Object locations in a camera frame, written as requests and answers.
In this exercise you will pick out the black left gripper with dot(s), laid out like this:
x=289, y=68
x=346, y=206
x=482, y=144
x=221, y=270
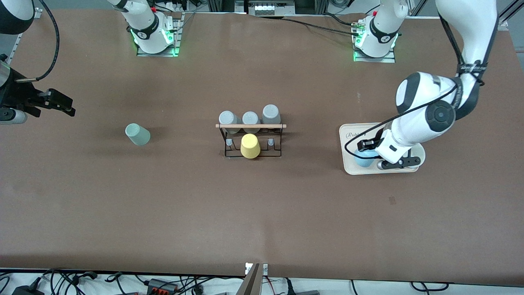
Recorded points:
x=373, y=143

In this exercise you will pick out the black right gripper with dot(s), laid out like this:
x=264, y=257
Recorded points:
x=15, y=95

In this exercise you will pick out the light blue cup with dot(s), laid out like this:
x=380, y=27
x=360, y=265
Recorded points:
x=364, y=159

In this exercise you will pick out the mint green cup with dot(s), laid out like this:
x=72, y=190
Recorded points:
x=138, y=136

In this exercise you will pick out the beige tray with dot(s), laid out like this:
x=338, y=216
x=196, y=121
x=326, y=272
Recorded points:
x=356, y=169

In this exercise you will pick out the white bowl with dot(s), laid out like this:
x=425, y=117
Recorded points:
x=421, y=155

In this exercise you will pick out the grey cup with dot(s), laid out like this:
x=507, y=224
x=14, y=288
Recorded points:
x=227, y=118
x=250, y=118
x=271, y=113

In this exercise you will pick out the yellow cup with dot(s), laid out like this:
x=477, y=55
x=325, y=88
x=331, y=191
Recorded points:
x=250, y=147

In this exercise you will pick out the grey power strip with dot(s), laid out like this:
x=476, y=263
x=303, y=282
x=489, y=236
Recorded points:
x=270, y=8

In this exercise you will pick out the black power plug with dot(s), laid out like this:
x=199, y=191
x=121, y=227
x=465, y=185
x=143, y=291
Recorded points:
x=26, y=291

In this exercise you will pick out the black adapter with orange plugs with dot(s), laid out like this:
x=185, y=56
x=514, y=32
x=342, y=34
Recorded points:
x=161, y=287

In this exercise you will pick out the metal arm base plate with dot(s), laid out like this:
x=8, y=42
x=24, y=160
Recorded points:
x=177, y=28
x=374, y=60

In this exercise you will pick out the white bracket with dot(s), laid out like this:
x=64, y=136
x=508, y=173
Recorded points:
x=265, y=269

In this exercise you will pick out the brown camera post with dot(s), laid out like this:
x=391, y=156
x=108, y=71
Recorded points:
x=251, y=282

